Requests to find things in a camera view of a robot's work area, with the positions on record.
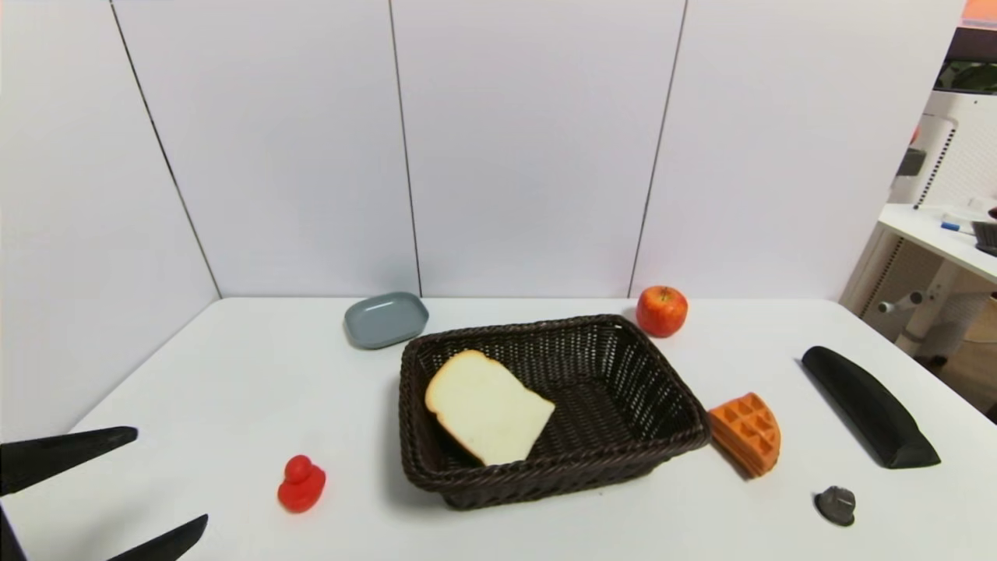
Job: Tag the red rubber duck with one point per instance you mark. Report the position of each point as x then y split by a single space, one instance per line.
301 489

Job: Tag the black glasses case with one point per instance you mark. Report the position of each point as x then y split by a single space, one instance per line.
868 405

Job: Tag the black holder on panel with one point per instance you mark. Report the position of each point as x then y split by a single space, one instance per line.
910 161

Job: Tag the white bread slice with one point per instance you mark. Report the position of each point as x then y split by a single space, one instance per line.
487 409

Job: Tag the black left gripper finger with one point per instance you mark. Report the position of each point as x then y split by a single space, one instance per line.
62 456
167 544

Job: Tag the white perforated panel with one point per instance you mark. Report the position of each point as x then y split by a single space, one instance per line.
970 148

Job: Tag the brown wicker basket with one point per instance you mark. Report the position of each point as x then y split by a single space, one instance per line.
615 389

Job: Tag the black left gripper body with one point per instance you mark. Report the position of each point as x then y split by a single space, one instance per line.
6 545

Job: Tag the blue pen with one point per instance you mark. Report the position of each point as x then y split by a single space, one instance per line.
952 227

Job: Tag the white desk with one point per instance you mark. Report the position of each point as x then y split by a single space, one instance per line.
927 234

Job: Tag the small dark grey knob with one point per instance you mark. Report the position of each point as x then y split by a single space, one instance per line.
836 505

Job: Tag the dark object on desk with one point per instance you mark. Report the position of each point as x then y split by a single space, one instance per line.
986 238

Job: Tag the red apple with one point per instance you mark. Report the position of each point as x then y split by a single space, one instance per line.
662 312

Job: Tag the grey oval plate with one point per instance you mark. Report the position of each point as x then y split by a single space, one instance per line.
385 319

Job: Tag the orange waffle piece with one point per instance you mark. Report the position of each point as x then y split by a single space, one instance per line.
748 436

